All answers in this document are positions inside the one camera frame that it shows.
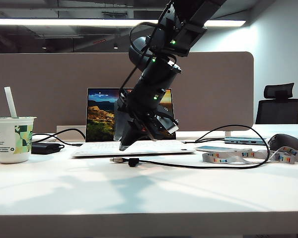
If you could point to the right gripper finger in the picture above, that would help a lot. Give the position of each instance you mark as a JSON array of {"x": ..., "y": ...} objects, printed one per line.
[
  {"x": 119, "y": 126},
  {"x": 131, "y": 136}
]

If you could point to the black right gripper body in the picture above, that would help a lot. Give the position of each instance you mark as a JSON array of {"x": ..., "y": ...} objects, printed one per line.
[{"x": 151, "y": 124}]

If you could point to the light blue phone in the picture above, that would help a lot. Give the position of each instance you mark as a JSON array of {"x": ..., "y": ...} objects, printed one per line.
[{"x": 213, "y": 148}]

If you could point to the brown desk divider panel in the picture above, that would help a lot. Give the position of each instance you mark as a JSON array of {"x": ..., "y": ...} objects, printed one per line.
[{"x": 39, "y": 86}]

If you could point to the white laptop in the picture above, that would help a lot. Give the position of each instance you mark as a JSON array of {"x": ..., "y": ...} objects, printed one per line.
[{"x": 99, "y": 119}]

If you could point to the black power adapter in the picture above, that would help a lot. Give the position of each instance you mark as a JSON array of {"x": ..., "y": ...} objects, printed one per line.
[{"x": 46, "y": 148}]

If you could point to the ceiling spot lamp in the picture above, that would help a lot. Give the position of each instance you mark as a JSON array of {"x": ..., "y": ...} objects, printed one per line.
[{"x": 115, "y": 46}]

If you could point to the red ceiling sign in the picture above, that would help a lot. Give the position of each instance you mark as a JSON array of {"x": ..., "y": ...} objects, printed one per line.
[{"x": 99, "y": 41}]

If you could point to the grey USB hub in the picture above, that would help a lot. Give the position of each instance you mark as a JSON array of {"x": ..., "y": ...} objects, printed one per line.
[{"x": 248, "y": 141}]

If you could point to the white straw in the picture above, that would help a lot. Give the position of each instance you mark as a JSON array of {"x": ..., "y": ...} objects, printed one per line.
[{"x": 11, "y": 104}]

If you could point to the green print paper cup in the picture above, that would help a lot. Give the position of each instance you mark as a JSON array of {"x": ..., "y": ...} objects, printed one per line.
[{"x": 7, "y": 148}]

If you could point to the black mesh office chair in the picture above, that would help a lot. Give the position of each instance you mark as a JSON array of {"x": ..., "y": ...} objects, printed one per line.
[{"x": 278, "y": 111}]

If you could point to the black vertical mouse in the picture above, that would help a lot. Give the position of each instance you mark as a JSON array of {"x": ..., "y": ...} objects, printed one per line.
[{"x": 288, "y": 141}]

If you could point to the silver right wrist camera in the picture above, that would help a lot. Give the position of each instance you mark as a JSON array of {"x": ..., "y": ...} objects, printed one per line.
[{"x": 173, "y": 127}]

